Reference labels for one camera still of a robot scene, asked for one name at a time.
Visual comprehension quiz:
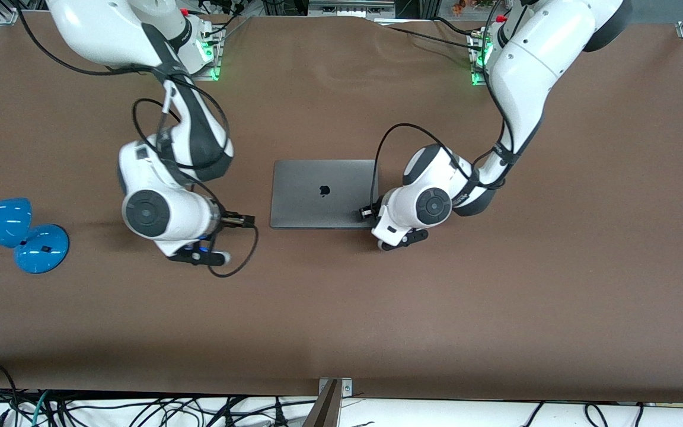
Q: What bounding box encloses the teal cable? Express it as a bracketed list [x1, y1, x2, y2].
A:
[28, 390, 52, 427]

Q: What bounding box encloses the black base supply cable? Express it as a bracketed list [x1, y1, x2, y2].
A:
[386, 17, 480, 51]

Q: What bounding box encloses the grey metal profile bar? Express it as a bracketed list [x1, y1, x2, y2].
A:
[302, 380, 342, 427]

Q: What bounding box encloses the metal corner bracket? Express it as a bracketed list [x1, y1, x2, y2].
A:
[318, 378, 353, 397]

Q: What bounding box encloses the grey laptop with black keyboard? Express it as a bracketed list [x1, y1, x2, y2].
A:
[269, 159, 379, 230]

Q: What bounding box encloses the brown table cover sheet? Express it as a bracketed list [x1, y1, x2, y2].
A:
[0, 12, 683, 404]

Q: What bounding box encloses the colourful small objects box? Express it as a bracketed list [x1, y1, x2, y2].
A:
[449, 0, 499, 15]

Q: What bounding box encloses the grey power strip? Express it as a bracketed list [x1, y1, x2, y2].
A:
[308, 0, 397, 18]

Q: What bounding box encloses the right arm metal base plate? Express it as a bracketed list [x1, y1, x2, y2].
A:
[190, 17, 225, 82]

